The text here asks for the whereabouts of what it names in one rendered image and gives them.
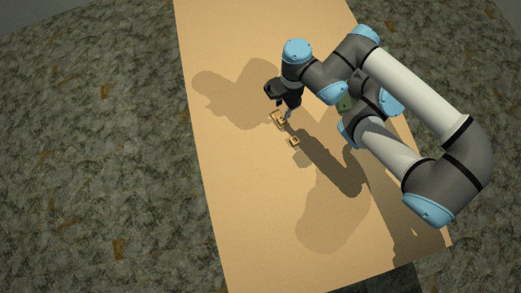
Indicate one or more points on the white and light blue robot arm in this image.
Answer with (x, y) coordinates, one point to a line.
(436, 190)

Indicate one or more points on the beige number cube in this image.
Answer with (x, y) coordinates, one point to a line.
(294, 141)
(281, 120)

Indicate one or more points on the tan shallow rectangular tray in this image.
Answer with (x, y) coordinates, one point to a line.
(274, 114)

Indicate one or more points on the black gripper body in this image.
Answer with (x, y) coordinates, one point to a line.
(291, 90)

